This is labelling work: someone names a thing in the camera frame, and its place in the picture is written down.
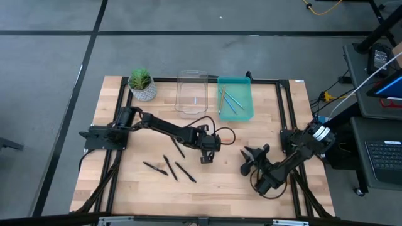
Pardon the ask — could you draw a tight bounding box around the silver aluminium rail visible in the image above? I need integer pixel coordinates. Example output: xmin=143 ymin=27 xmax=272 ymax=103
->
xmin=97 ymin=215 xmax=310 ymax=226

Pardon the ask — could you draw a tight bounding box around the black pen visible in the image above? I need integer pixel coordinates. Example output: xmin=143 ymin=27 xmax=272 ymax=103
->
xmin=143 ymin=161 xmax=170 ymax=176
xmin=170 ymin=137 xmax=187 ymax=159
xmin=174 ymin=161 xmax=198 ymax=184
xmin=162 ymin=154 xmax=179 ymax=182

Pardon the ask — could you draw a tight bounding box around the black aluminium table frame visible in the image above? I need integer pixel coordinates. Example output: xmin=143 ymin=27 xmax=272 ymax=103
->
xmin=70 ymin=76 xmax=336 ymax=220

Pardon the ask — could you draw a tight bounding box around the yellow floor cable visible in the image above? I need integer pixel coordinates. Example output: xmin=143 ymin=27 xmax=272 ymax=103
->
xmin=301 ymin=0 xmax=344 ymax=16

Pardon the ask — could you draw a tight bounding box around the black diagonal stand post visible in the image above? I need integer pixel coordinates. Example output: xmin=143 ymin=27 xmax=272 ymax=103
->
xmin=353 ymin=4 xmax=402 ymax=55

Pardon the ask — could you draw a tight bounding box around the clear plastic bin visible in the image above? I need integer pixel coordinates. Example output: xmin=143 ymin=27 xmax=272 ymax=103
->
xmin=174 ymin=70 xmax=209 ymax=115

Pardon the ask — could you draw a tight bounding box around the teal plastic bin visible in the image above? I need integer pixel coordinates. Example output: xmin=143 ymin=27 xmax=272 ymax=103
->
xmin=217 ymin=76 xmax=255 ymax=122

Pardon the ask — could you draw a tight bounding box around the red tool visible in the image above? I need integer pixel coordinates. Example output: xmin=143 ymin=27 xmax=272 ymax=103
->
xmin=379 ymin=97 xmax=402 ymax=110

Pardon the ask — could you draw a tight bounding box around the black side desk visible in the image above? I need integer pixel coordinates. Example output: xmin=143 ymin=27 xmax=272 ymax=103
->
xmin=343 ymin=43 xmax=402 ymax=121

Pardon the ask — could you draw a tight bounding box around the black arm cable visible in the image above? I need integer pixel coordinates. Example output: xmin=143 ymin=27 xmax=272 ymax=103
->
xmin=183 ymin=115 xmax=237 ymax=146
xmin=249 ymin=169 xmax=288 ymax=200

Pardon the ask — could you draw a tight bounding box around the black power supply unit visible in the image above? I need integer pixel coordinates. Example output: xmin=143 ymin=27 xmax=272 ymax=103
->
xmin=367 ymin=45 xmax=393 ymax=77

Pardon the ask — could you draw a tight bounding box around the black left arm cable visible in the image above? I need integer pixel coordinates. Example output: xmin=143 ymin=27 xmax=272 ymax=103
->
xmin=183 ymin=115 xmax=237 ymax=146

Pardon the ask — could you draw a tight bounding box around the black keyboard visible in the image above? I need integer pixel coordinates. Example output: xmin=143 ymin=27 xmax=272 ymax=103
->
xmin=364 ymin=140 xmax=402 ymax=186

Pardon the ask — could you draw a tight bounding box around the plant in white patterned pot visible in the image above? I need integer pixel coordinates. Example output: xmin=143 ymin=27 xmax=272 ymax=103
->
xmin=128 ymin=67 xmax=158 ymax=102

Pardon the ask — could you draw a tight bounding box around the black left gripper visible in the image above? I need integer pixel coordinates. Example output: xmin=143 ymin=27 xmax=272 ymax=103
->
xmin=195 ymin=133 xmax=222 ymax=165

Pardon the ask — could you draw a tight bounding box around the teal pencil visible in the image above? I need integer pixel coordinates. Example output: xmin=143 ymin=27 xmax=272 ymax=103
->
xmin=224 ymin=90 xmax=246 ymax=111

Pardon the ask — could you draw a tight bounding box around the white cable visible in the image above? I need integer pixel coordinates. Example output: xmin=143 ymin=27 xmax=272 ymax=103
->
xmin=328 ymin=51 xmax=402 ymax=119

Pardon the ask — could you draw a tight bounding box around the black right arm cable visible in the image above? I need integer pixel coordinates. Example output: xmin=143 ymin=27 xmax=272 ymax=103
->
xmin=249 ymin=169 xmax=288 ymax=200

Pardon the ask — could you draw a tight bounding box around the yellow power plug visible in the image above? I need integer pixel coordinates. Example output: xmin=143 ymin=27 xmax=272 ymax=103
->
xmin=320 ymin=90 xmax=347 ymax=103

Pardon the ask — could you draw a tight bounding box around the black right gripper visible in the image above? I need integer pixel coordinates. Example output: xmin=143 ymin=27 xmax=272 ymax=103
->
xmin=240 ymin=143 xmax=278 ymax=185

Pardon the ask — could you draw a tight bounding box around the laptop with blue screen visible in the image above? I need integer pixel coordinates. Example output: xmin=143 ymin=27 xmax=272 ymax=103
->
xmin=366 ymin=69 xmax=402 ymax=102

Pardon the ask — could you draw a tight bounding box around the blue pencil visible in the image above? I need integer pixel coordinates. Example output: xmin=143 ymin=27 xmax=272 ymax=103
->
xmin=219 ymin=90 xmax=238 ymax=115

